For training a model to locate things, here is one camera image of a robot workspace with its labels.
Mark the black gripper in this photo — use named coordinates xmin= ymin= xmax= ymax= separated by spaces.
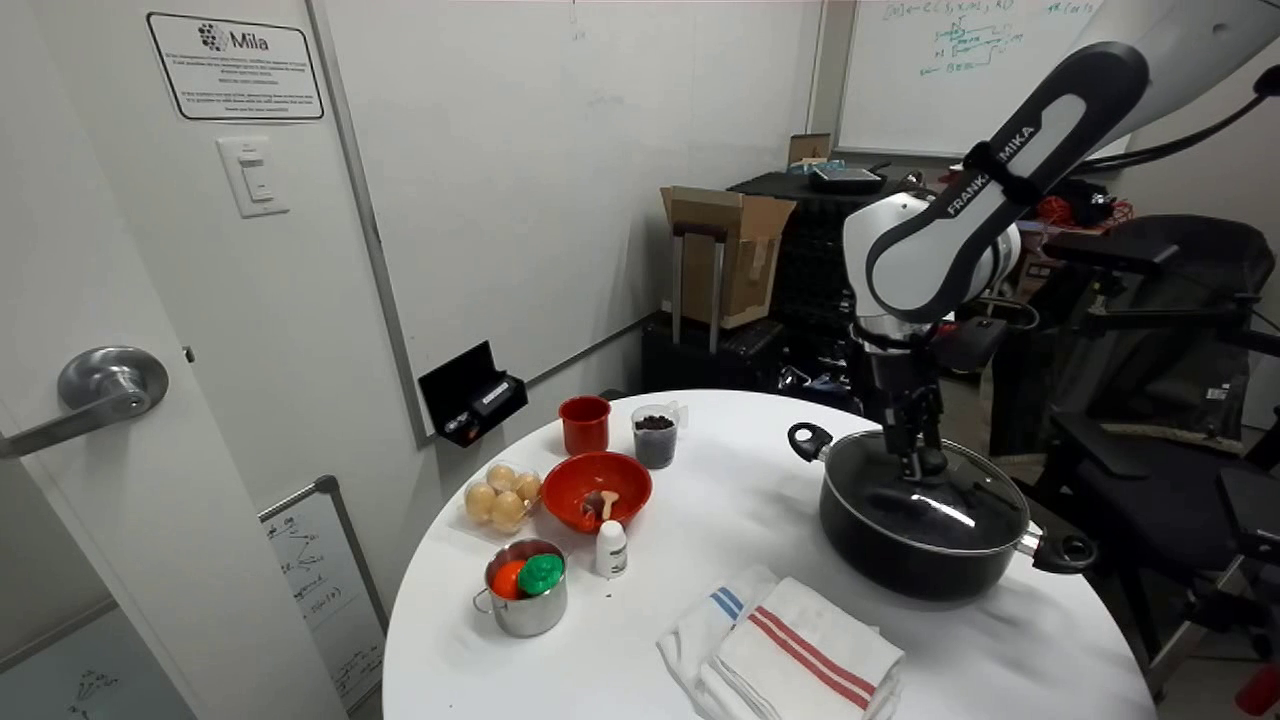
xmin=872 ymin=331 xmax=957 ymax=481

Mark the glass pot lid black knob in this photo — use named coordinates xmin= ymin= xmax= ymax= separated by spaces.
xmin=818 ymin=423 xmax=1037 ymax=559

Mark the large open cardboard box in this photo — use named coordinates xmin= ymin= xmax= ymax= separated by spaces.
xmin=660 ymin=185 xmax=800 ymax=336

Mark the black open marker box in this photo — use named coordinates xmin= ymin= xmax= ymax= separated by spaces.
xmin=416 ymin=336 xmax=530 ymax=451

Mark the black cabinet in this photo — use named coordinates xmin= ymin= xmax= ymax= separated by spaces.
xmin=729 ymin=165 xmax=936 ymax=428

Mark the white towel with red stripes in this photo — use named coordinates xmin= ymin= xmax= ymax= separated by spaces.
xmin=708 ymin=573 xmax=909 ymax=720

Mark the black suitcase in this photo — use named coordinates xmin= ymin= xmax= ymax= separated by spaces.
xmin=634 ymin=314 xmax=791 ymax=400

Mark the black office chair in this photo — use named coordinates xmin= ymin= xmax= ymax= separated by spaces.
xmin=988 ymin=214 xmax=1280 ymax=704

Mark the clear cup with dark contents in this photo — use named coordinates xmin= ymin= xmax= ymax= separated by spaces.
xmin=629 ymin=406 xmax=682 ymax=472

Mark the dark flat device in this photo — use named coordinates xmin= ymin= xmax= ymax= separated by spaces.
xmin=803 ymin=157 xmax=887 ymax=192

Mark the black bag with red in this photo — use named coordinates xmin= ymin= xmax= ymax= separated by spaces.
xmin=1043 ymin=171 xmax=1137 ymax=233

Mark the white towel with blue stripes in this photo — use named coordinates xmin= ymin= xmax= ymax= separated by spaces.
xmin=651 ymin=573 xmax=770 ymax=720

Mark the red bowl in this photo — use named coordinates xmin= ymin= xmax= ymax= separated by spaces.
xmin=536 ymin=449 xmax=654 ymax=540

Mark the small cardboard box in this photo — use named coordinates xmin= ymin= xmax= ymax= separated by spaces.
xmin=782 ymin=129 xmax=839 ymax=171

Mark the small white bottle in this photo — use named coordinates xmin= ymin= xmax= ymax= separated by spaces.
xmin=587 ymin=492 xmax=632 ymax=581

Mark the red cup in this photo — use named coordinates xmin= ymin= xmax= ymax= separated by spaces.
xmin=555 ymin=393 xmax=615 ymax=459

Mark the whiteboard with green writing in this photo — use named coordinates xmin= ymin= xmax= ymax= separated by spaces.
xmin=836 ymin=0 xmax=1137 ymax=165

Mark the green ball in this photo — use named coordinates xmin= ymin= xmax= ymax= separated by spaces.
xmin=515 ymin=550 xmax=569 ymax=601

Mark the red object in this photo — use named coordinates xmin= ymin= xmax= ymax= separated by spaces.
xmin=1232 ymin=658 xmax=1280 ymax=720

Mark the bread piece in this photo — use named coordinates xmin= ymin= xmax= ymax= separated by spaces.
xmin=486 ymin=490 xmax=530 ymax=540

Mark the metal cup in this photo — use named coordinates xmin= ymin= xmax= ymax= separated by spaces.
xmin=469 ymin=536 xmax=576 ymax=639

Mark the orange ball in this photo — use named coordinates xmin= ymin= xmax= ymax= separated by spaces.
xmin=484 ymin=551 xmax=526 ymax=601

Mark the small whiteboard with writing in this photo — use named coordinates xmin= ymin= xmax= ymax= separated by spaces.
xmin=254 ymin=472 xmax=391 ymax=718

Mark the black pot with two handles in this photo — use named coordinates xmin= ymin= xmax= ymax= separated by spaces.
xmin=782 ymin=421 xmax=1101 ymax=605

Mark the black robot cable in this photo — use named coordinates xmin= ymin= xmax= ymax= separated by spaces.
xmin=1081 ymin=59 xmax=1280 ymax=176

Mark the large blank wall whiteboard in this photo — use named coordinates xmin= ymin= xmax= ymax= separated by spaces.
xmin=298 ymin=0 xmax=830 ymax=451

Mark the white light switch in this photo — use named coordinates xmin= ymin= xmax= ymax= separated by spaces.
xmin=217 ymin=131 xmax=293 ymax=226

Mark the white wall sign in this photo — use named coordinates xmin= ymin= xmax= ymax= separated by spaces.
xmin=143 ymin=8 xmax=329 ymax=124

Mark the silver door lever handle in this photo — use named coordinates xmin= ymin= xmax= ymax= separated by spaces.
xmin=0 ymin=340 xmax=173 ymax=463

